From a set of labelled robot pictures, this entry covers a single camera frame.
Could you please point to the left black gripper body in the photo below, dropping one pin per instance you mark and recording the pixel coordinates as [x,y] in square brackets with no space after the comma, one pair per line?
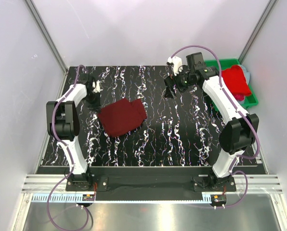
[93,101]

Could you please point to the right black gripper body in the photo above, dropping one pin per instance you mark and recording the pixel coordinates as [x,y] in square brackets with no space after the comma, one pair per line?
[182,81]

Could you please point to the dark red t shirt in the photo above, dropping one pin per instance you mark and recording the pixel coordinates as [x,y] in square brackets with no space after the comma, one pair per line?
[122,117]

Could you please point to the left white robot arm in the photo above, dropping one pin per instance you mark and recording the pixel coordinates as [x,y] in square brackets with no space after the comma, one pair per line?
[63,124]

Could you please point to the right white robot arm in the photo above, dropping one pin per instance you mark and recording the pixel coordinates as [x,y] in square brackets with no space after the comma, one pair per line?
[240,130]

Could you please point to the bright red t shirt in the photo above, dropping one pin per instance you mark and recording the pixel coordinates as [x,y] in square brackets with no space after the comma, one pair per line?
[235,81]

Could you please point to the pink t shirt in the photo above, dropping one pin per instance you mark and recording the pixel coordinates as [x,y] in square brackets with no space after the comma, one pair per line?
[239,97]

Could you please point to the light blue t shirt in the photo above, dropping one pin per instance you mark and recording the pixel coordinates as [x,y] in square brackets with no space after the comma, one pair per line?
[246,73]

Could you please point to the green plastic bin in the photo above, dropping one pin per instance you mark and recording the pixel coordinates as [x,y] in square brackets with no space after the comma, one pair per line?
[249,100]

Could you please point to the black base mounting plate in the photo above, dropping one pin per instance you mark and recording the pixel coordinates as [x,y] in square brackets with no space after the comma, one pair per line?
[185,191]

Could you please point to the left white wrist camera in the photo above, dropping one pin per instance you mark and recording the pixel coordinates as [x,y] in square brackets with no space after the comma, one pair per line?
[96,88]

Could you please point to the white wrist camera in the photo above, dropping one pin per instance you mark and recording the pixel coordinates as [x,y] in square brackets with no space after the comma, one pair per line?
[96,88]
[176,63]

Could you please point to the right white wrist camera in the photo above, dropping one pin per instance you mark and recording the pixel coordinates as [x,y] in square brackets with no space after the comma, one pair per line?
[176,63]

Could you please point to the left aluminium frame post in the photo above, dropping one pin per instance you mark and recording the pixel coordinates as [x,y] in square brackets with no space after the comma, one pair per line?
[45,33]

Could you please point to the aluminium frame post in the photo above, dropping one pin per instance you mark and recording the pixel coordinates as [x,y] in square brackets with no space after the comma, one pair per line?
[257,29]
[45,33]

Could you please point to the white slotted cable duct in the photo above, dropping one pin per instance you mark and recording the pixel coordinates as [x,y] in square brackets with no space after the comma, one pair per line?
[81,198]

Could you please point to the aluminium extrusion rail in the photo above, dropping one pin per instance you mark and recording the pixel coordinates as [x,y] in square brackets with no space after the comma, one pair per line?
[255,183]

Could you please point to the right aluminium frame post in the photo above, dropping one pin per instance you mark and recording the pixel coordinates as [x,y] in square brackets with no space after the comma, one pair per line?
[257,29]

